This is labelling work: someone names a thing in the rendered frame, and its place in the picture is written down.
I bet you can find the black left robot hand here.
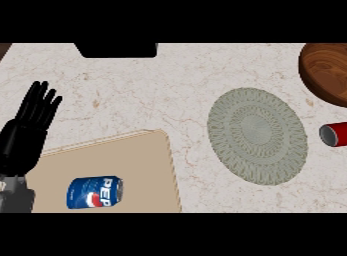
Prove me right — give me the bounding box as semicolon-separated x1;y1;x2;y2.
0;80;63;178

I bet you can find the round grey woven placemat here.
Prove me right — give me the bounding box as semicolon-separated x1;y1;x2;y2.
205;87;308;186

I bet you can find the brown wooden bowl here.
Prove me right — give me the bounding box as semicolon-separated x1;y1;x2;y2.
297;43;347;109

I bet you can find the beige cutting board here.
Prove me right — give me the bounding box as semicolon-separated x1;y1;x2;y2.
23;129;183;214

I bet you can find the blue soda can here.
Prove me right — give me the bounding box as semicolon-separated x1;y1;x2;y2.
65;175;124;210

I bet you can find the black appliance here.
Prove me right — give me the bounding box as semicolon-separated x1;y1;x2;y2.
72;43;159;59

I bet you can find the red can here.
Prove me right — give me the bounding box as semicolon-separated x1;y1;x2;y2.
317;120;347;148

